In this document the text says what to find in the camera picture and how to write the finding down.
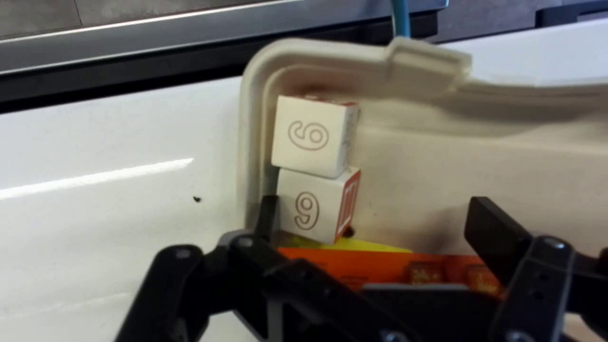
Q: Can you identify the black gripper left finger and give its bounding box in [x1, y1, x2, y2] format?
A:
[111, 193, 381, 342]

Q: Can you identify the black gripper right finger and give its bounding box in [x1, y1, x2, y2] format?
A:
[463, 195, 608, 342]

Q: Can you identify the orange stick in container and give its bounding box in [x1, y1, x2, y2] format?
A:
[278, 239, 503, 296]

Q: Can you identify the white number cube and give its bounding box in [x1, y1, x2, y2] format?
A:
[271, 95, 358, 178]
[277, 167, 360, 243]

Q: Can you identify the beige clamshell takeout container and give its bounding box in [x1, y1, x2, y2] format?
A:
[239, 38, 608, 254]

